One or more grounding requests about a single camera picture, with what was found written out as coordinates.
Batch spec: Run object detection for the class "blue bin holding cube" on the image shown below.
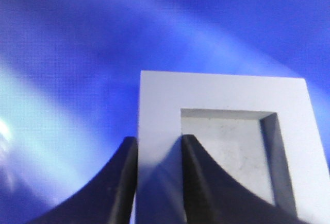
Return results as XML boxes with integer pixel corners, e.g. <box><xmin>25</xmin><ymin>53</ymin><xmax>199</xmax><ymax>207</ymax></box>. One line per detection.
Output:
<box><xmin>1</xmin><ymin>0</ymin><xmax>329</xmax><ymax>223</ymax></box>

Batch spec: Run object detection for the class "gray cube base with recess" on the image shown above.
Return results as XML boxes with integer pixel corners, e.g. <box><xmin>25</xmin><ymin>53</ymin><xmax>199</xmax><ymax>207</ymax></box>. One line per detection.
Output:
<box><xmin>135</xmin><ymin>71</ymin><xmax>329</xmax><ymax>223</ymax></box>

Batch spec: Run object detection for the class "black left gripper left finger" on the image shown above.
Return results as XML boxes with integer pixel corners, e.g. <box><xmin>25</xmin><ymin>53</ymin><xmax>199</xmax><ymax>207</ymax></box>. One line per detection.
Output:
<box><xmin>31</xmin><ymin>136</ymin><xmax>138</xmax><ymax>223</ymax></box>

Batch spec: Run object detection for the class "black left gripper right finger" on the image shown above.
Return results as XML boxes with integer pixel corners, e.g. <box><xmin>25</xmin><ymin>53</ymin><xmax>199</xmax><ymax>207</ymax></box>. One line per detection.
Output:
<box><xmin>181</xmin><ymin>134</ymin><xmax>302</xmax><ymax>223</ymax></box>

